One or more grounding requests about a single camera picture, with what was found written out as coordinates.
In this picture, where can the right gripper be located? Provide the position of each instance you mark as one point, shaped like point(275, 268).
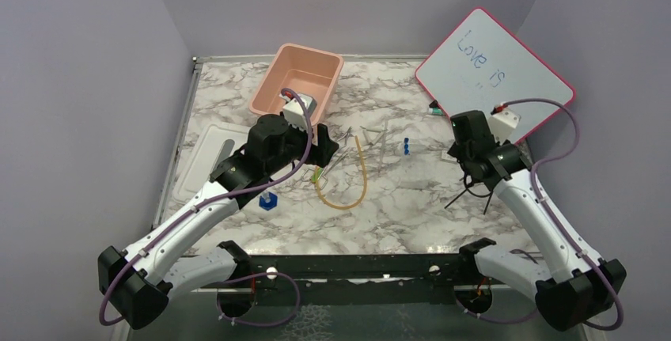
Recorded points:
point(459, 153)

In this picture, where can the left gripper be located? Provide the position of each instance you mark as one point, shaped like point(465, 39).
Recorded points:
point(325, 149)

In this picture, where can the blue base measuring cylinder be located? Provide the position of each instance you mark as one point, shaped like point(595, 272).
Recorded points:
point(268, 200)

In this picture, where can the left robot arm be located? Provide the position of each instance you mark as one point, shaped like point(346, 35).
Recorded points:
point(140, 280)

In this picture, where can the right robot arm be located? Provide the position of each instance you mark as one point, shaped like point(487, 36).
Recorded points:
point(575, 284)

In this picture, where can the green red plastic strip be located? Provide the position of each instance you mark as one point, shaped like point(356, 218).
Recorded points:
point(319, 176)

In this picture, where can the small white eraser block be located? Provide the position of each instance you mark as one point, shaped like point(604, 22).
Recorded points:
point(445, 156)

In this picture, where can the clay pipe triangle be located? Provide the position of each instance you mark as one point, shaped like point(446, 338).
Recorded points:
point(373, 135)

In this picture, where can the green whiteboard marker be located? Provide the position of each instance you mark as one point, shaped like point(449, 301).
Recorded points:
point(434, 109)

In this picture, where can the pink plastic bin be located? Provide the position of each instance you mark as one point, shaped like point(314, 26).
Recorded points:
point(304, 70)

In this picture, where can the pink framed whiteboard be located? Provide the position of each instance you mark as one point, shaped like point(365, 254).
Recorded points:
point(482, 64)

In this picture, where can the white plastic lid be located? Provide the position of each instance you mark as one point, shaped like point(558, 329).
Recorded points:
point(216, 142)

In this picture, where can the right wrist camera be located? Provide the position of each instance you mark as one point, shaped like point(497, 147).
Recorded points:
point(502, 123)

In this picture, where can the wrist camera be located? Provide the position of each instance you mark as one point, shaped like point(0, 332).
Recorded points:
point(502, 123)
point(293, 112)

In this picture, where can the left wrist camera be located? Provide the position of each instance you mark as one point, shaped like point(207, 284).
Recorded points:
point(293, 112)

